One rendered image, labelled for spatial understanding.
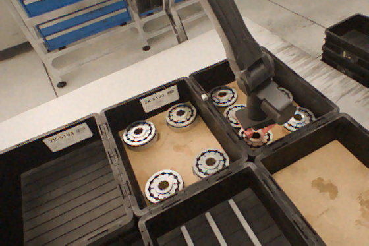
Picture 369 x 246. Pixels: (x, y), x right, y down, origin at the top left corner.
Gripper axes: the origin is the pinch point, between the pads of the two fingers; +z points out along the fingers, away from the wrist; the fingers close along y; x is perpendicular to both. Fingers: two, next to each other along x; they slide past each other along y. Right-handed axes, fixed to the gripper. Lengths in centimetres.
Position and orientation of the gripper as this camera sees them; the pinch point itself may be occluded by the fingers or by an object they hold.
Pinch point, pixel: (255, 134)
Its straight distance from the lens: 83.1
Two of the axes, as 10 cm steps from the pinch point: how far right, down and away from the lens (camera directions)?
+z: 0.4, 6.4, 7.7
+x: -3.9, -6.9, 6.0
